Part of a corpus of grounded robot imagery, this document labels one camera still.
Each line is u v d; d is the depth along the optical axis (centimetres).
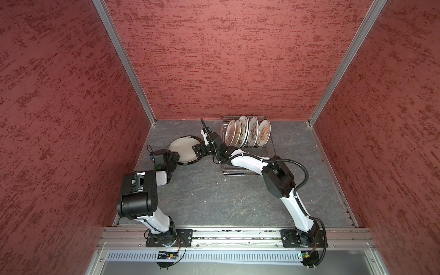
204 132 84
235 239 76
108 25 76
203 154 85
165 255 73
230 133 106
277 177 57
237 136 96
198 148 84
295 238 74
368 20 74
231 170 84
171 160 83
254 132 106
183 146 103
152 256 71
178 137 108
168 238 68
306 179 52
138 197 46
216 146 74
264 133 102
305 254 72
